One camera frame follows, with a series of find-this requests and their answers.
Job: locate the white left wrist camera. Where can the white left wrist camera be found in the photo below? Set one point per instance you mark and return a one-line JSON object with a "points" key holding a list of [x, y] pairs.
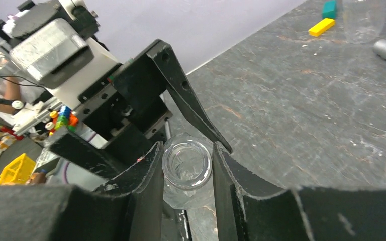
{"points": [[58, 58]]}

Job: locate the clear bottle with blue-white cap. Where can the clear bottle with blue-white cap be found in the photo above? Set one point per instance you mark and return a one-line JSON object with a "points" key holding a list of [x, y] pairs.
{"points": [[363, 20]]}

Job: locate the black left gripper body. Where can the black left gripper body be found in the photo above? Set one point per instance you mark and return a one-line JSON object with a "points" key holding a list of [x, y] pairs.
{"points": [[128, 111]]}

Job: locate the teal rectangular block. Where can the teal rectangular block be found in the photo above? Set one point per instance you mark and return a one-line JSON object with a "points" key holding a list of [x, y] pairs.
{"points": [[329, 9]]}

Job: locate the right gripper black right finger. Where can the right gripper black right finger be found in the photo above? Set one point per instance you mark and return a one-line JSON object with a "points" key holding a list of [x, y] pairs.
{"points": [[251, 208]]}

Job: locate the yellow rectangular block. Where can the yellow rectangular block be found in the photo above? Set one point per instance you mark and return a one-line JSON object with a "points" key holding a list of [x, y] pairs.
{"points": [[320, 27]]}

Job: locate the pile of coloured toy bricks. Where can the pile of coloured toy bricks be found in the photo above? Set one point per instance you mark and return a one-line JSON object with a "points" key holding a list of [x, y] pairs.
{"points": [[62, 118]]}

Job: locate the person's forearm with watch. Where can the person's forearm with watch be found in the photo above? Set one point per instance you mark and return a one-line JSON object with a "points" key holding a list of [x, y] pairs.
{"points": [[9, 90]]}

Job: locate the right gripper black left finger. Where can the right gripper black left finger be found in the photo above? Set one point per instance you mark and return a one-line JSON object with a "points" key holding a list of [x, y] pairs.
{"points": [[127, 207]]}

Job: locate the yellow crate in background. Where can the yellow crate in background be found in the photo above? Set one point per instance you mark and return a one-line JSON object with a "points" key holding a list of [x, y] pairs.
{"points": [[18, 171]]}

